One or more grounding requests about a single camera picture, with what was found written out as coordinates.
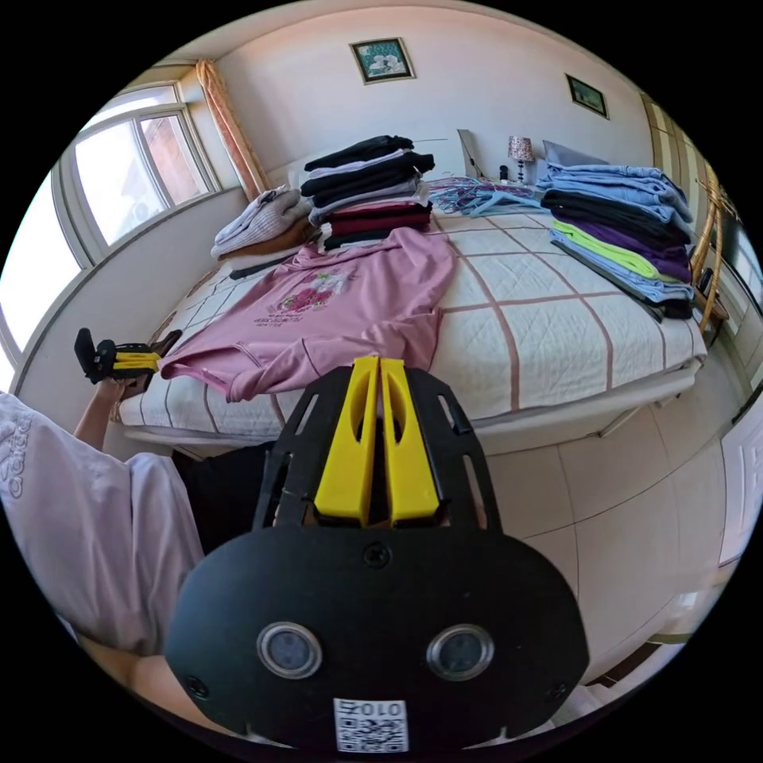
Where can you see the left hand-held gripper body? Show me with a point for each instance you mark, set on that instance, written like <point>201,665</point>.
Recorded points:
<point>106,357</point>

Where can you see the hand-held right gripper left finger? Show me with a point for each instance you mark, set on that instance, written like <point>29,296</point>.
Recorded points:
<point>344,459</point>

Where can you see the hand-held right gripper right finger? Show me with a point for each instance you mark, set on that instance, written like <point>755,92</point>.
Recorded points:
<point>411,465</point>

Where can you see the pink floral short sleeve shirt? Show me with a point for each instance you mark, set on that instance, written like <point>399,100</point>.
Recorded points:
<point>357,316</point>

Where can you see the person's right forearm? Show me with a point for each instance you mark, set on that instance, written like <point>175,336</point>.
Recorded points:
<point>146,682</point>

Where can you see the person's left forearm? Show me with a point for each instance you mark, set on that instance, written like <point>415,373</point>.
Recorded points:
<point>95,420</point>

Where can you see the person's left hand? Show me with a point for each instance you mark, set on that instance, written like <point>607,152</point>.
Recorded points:
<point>116,390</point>

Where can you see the person's body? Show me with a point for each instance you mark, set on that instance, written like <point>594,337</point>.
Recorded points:
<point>83,524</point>

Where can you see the window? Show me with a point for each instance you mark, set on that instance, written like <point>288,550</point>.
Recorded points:
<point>113,179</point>

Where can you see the pile of grey and brown clothes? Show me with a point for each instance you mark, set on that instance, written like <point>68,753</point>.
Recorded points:
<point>262,223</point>

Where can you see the bed with checked quilt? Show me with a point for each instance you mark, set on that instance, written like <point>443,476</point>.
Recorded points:
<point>554,334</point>

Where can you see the orange curtain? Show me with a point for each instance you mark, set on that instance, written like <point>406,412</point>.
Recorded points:
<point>232,131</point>

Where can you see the pile of dark and red clothes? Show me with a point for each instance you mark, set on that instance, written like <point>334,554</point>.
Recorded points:
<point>369,197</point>

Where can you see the heap of clothes hangers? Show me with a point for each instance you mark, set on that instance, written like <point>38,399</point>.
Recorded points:
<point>477,195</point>

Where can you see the pile of blue and purple clothes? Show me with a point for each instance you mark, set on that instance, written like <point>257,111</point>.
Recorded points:
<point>626,232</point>

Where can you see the table lamp with patterned shade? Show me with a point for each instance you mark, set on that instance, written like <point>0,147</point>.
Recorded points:
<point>520,150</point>

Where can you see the grey pillow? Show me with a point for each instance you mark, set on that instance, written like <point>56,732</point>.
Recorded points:
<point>572,154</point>

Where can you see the rattan chair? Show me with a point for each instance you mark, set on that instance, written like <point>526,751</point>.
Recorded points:
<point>712,262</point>

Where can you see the framed flower picture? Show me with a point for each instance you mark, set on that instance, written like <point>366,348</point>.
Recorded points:
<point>382,59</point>

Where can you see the small dark framed picture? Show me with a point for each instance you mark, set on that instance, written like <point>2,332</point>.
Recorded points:
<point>586,95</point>

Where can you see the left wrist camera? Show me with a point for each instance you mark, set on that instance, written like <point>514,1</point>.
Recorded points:
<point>83,353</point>

